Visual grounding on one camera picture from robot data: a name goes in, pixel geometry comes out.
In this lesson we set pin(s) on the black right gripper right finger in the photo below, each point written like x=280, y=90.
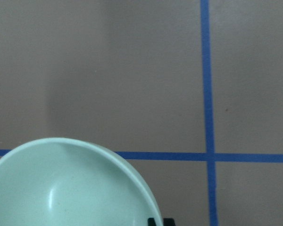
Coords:
x=168, y=222

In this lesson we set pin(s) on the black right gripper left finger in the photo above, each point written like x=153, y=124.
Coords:
x=151, y=222

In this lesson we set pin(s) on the green bowl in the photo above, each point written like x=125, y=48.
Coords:
x=66, y=182

